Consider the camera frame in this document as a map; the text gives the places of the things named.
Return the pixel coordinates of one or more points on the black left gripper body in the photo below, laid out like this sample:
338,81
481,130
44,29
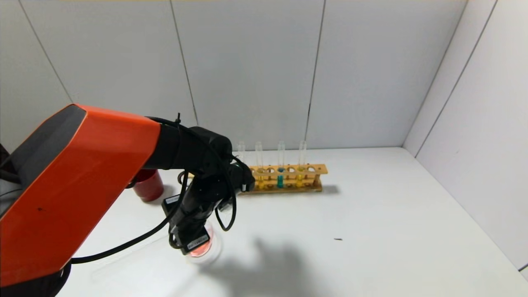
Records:
197,242

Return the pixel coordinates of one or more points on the test tube orange-red liquid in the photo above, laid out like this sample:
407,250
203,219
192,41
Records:
132,252

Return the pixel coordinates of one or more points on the orange and black left arm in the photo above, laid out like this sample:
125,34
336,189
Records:
82,173

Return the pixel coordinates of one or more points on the test tube yellow liquid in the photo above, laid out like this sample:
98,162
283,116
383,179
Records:
260,183
300,181

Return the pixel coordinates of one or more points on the test tube teal blue liquid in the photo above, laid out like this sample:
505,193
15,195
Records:
280,181

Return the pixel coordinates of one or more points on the test tube red liquid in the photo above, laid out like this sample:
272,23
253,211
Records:
241,148

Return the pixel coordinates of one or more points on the wooden test tube rack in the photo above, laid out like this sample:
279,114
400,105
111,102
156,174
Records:
317,169

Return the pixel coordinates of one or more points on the clear glass beaker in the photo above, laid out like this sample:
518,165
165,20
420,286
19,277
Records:
202,249

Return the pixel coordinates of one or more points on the red plastic cup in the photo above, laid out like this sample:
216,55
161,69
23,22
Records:
148,189

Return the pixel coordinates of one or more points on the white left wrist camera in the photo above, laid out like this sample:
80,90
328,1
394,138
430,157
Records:
225,206

